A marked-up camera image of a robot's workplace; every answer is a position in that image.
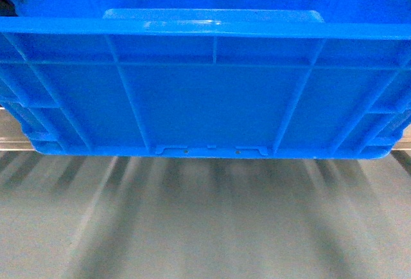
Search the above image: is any large blue plastic crate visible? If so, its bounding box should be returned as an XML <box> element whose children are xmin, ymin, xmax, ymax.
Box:
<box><xmin>1</xmin><ymin>0</ymin><xmax>410</xmax><ymax>159</ymax></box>

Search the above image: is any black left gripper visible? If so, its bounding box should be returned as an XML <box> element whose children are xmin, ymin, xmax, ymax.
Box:
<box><xmin>0</xmin><ymin>0</ymin><xmax>16</xmax><ymax>17</ymax></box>

